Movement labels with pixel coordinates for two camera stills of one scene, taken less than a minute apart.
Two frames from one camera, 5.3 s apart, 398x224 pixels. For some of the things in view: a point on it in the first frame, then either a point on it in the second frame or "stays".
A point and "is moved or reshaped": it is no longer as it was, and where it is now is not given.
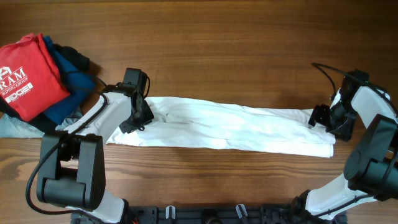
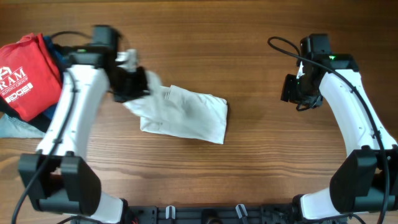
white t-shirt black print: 180,123 is moved or reshaped
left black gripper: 137,119 → 134,86
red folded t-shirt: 30,82 stays
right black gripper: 321,115 → 289,88
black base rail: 213,214 stays
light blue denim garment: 12,127 stays
